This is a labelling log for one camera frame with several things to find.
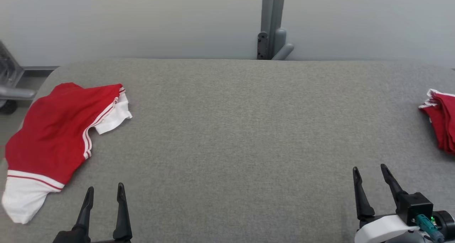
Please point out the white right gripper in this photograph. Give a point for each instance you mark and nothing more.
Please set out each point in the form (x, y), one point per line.
(380, 228)

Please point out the red shorts with white stripe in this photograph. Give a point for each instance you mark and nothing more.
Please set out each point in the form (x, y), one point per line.
(444, 118)

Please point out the grey partition post with bracket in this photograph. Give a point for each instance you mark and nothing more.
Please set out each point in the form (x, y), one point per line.
(272, 22)

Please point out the red white basketball jersey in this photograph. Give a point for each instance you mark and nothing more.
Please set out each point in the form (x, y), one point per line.
(53, 136)

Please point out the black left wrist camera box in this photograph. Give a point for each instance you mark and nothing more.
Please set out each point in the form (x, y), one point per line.
(64, 237)

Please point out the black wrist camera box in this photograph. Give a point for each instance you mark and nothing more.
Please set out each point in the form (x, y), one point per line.
(64, 237)
(414, 205)

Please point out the grey frame leg with caster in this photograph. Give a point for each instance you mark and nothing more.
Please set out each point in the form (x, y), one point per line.
(14, 93)

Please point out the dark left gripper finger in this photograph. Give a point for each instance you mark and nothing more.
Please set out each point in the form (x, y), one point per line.
(122, 218)
(85, 218)

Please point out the grey fabric sofa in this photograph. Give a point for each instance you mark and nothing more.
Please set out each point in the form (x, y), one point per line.
(231, 136)

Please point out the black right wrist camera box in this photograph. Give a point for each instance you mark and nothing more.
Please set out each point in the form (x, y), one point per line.
(414, 205)

